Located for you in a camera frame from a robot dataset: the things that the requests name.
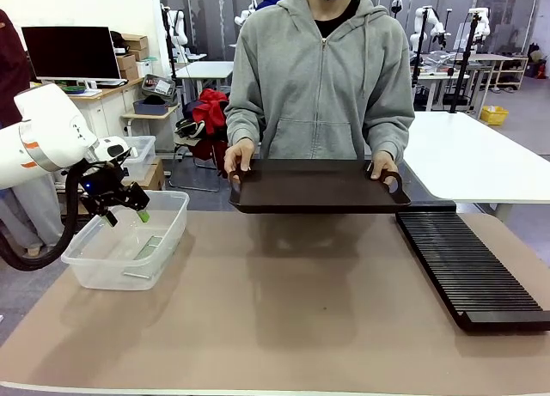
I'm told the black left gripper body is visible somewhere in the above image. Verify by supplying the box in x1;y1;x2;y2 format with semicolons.
81;161;148;217

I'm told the dark brown plastic tray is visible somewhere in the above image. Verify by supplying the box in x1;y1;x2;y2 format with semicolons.
226;158;413;216

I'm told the person's left forearm grey sleeve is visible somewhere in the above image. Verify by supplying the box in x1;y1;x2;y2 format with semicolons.
364;110;416;165

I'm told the person's right forearm grey sleeve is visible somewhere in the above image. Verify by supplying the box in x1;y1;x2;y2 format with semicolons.
224;106;264;151

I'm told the person's right hand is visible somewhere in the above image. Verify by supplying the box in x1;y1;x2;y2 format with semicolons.
223;139;256;180

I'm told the person's left hand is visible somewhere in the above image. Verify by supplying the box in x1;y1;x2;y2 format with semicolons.
369;150;401;181

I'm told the cardboard box on floor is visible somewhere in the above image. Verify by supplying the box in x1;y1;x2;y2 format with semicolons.
131;156;167;192

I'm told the clear lidded storage bin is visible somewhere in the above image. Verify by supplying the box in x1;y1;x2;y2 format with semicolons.
123;135;157;181

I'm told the clear plastic box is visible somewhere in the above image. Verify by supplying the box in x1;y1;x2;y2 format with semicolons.
60;190;191;292

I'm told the black metal chair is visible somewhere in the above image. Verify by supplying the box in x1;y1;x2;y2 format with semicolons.
168;133;229;194

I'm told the white desk with wooden top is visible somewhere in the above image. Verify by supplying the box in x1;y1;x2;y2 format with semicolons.
64;76;145;156

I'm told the small wooden side table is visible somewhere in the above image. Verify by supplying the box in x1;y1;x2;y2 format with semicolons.
120;106;180;136

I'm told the dark grey bin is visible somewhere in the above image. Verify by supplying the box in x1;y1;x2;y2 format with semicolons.
133;100;169;116

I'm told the black and white bag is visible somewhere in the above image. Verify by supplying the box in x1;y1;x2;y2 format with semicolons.
174;116;208;142

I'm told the grey tool case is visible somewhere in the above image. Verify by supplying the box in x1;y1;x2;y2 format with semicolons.
142;74;177;99

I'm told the red jacket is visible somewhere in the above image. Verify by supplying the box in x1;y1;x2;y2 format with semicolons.
191;88;230;136

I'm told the black computer monitor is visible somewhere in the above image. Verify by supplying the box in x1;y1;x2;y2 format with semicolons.
21;25;123;88

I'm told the white background work table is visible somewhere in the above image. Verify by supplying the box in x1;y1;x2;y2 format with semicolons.
174;60;235;90

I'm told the bystander in maroon top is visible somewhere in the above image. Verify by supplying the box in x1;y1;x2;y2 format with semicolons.
0;9;66;259

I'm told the grey hoodie torso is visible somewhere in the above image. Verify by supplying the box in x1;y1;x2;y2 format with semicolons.
224;0;416;163

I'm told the black tripod stand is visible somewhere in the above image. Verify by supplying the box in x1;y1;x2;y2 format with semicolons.
449;11;481;114
410;7;431;112

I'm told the white background lab table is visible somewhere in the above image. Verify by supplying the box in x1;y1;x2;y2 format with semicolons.
412;66;470;113

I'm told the black slotted PCB rack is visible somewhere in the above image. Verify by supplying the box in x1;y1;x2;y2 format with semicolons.
394;210;550;334

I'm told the large white table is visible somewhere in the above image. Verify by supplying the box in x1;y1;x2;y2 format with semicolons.
402;111;550;204

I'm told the yellow plastic basket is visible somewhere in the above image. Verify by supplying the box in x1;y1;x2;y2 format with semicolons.
480;106;510;127

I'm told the wooden shelf table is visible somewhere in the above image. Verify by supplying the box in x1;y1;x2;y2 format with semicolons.
467;53;529;92

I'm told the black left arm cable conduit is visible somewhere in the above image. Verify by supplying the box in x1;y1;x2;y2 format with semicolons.
0;161;102;272

